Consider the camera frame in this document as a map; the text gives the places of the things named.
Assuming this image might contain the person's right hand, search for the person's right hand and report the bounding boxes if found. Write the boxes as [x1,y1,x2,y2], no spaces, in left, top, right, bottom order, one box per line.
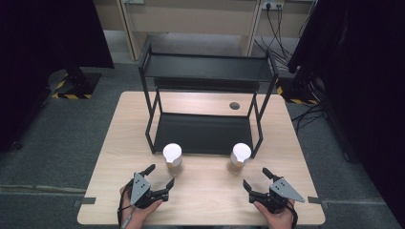
[253,199,296,229]

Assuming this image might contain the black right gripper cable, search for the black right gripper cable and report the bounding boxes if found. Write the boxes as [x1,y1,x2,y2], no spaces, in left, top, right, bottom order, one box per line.
[286,199,299,229]

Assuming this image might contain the black two-tier metal rack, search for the black two-tier metal rack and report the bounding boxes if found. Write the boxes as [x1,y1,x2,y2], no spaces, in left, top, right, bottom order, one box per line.
[138,42,280,159]

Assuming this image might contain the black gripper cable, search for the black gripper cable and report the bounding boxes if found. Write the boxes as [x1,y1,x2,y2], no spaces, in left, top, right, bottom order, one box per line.
[286,199,299,229]
[117,180,134,229]

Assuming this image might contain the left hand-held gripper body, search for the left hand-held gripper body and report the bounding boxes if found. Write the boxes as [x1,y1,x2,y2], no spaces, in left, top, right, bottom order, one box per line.
[128,171,170,210]

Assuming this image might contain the stand base with striped tape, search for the stand base with striped tape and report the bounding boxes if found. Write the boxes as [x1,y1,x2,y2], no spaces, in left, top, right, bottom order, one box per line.
[47,67,102,100]
[274,74,323,106]

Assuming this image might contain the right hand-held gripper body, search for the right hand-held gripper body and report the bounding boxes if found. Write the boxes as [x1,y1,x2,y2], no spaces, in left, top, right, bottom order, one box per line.
[247,176,306,215]

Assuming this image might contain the black floor cables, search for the black floor cables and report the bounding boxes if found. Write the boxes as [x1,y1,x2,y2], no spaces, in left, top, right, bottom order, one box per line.
[290,103,327,135]

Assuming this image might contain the white cable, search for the white cable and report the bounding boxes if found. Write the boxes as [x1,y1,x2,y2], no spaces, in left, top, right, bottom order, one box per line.
[297,0,319,37]

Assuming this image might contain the white wall socket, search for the white wall socket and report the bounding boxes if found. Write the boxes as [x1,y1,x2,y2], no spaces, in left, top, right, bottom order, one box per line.
[261,0,286,10]

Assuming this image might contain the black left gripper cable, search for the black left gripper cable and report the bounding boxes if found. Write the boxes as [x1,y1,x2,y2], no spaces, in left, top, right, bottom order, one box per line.
[117,180,134,229]

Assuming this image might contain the person's left hand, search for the person's left hand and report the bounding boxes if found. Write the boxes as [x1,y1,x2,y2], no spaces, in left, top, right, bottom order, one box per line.
[118,185,164,229]

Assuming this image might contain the black power cable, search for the black power cable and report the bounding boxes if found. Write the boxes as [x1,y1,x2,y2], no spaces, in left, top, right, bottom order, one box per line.
[254,3,289,63]
[261,4,292,65]

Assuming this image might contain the black curtain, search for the black curtain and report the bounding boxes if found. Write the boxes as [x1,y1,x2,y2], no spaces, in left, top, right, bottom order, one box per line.
[0,0,116,154]
[287,0,405,225]

